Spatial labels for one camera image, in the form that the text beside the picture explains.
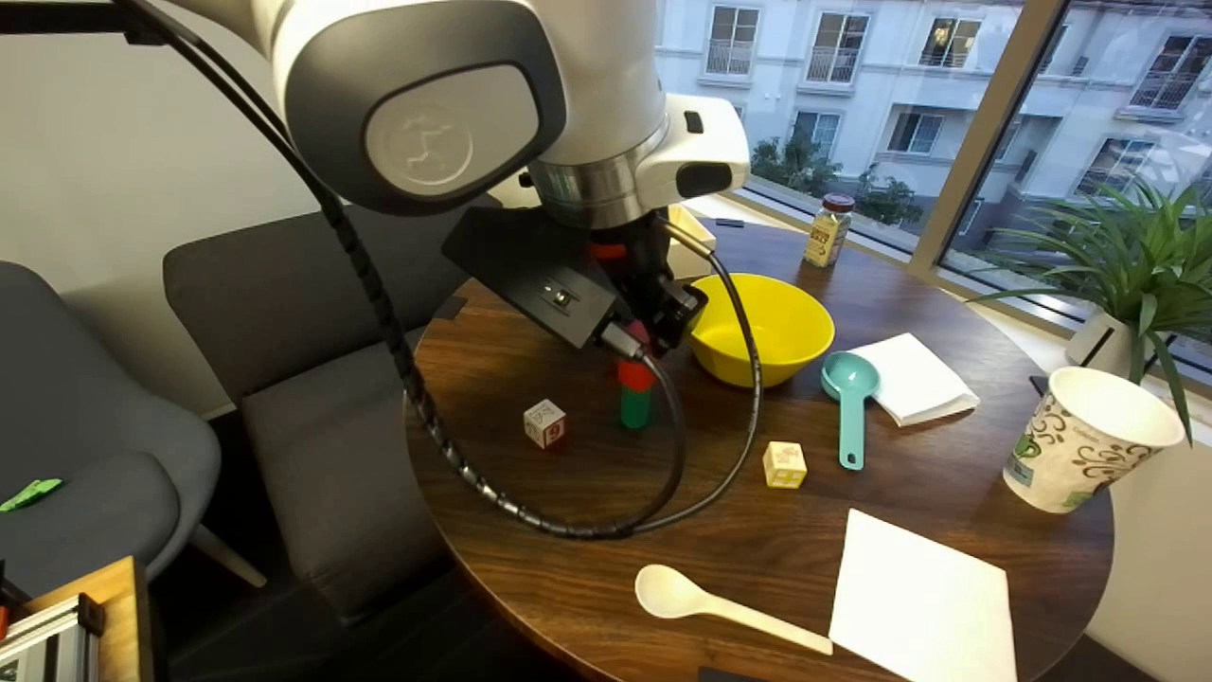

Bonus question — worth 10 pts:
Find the teal measuring scoop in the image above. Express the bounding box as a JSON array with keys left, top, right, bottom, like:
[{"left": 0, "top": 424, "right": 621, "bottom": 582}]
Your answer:
[{"left": 818, "top": 350, "right": 886, "bottom": 476}]

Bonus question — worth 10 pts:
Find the black corrugated cable conduit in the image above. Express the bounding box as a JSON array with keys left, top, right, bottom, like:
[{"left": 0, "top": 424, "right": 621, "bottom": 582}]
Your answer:
[{"left": 108, "top": 0, "right": 573, "bottom": 546}]

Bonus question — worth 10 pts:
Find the white plastic spoon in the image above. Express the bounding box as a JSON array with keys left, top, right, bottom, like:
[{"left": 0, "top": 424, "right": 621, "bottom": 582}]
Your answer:
[{"left": 632, "top": 561, "right": 838, "bottom": 658}]

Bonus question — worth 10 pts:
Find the yellow bowl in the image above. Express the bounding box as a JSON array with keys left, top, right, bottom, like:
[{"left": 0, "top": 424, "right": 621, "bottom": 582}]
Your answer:
[{"left": 687, "top": 269, "right": 841, "bottom": 392}]

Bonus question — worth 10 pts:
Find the thin black cable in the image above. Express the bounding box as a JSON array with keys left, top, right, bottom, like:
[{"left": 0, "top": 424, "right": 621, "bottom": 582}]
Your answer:
[
  {"left": 552, "top": 240, "right": 771, "bottom": 543},
  {"left": 505, "top": 318, "right": 693, "bottom": 546}
]

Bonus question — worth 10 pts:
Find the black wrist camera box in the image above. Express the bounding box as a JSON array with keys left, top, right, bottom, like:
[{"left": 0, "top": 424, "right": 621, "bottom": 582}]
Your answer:
[{"left": 438, "top": 203, "right": 624, "bottom": 358}]

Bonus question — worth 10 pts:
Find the cream square box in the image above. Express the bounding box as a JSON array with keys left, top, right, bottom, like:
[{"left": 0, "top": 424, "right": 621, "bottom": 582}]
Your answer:
[{"left": 664, "top": 203, "right": 721, "bottom": 275}]

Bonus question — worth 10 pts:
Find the white building outside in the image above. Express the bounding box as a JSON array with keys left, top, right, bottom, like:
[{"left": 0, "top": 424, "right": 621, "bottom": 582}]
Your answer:
[{"left": 655, "top": 0, "right": 1212, "bottom": 230}]

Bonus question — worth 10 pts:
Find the flat white napkin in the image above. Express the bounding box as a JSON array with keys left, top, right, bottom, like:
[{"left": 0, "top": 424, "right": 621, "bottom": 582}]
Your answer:
[{"left": 826, "top": 503, "right": 1024, "bottom": 682}]

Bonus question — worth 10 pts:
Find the aluminium extrusion frame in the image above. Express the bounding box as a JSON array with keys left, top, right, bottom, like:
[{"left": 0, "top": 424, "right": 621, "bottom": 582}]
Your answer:
[{"left": 0, "top": 592, "right": 108, "bottom": 676}]

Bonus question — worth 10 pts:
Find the blue-grey armchair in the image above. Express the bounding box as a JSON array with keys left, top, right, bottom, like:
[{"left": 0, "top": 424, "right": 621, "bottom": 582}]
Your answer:
[{"left": 0, "top": 259, "right": 228, "bottom": 600}]

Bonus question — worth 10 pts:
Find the small jar with yellow label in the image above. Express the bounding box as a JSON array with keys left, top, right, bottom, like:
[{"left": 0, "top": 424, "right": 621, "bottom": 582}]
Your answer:
[{"left": 804, "top": 191, "right": 858, "bottom": 273}]

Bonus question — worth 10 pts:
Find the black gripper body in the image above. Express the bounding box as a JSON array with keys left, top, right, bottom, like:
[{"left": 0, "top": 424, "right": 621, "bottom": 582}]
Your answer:
[{"left": 587, "top": 210, "right": 707, "bottom": 361}]

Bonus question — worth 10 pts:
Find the white planter pot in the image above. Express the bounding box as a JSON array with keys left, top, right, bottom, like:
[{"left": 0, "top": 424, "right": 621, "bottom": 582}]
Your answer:
[{"left": 1064, "top": 310, "right": 1148, "bottom": 382}]

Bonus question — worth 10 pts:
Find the folded white napkin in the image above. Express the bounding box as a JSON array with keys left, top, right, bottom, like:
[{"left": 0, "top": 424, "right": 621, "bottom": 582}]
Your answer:
[{"left": 845, "top": 330, "right": 983, "bottom": 431}]

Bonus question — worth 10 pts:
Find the wooden box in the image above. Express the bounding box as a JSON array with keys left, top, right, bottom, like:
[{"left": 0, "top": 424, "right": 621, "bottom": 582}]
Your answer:
[{"left": 0, "top": 553, "right": 158, "bottom": 682}]

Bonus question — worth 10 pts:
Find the dark grey armchair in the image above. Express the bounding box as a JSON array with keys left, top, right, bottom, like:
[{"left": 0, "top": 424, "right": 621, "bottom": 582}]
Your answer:
[{"left": 164, "top": 202, "right": 507, "bottom": 627}]

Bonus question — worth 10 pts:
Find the green cylinder block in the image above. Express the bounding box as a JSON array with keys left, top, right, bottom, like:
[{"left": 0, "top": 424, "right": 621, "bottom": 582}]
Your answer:
[{"left": 613, "top": 382, "right": 660, "bottom": 437}]

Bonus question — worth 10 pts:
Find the patterned paper cup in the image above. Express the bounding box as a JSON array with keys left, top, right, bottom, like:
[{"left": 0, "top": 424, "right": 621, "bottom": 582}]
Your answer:
[{"left": 999, "top": 364, "right": 1188, "bottom": 519}]

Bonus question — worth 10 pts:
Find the small green object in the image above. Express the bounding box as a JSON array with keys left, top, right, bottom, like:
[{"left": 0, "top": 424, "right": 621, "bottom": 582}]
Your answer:
[{"left": 0, "top": 475, "right": 63, "bottom": 514}]

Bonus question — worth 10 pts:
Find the window frame post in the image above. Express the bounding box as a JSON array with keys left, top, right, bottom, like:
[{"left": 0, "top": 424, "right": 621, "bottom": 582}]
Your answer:
[{"left": 905, "top": 0, "right": 1070, "bottom": 275}]

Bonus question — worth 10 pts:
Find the white wooden block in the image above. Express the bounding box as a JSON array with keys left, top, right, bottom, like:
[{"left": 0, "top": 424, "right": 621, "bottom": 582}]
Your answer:
[{"left": 519, "top": 395, "right": 573, "bottom": 450}]

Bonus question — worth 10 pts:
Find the wooden letter block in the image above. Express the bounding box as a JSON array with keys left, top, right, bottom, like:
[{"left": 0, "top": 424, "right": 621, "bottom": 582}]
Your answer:
[{"left": 761, "top": 441, "right": 812, "bottom": 494}]

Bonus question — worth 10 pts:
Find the green potted plant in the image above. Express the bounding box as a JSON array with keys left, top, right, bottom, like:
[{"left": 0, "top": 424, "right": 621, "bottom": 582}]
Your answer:
[{"left": 987, "top": 176, "right": 1212, "bottom": 441}]

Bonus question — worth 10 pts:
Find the orange block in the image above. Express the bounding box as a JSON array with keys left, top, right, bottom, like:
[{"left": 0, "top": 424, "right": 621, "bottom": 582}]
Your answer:
[{"left": 613, "top": 358, "right": 664, "bottom": 399}]

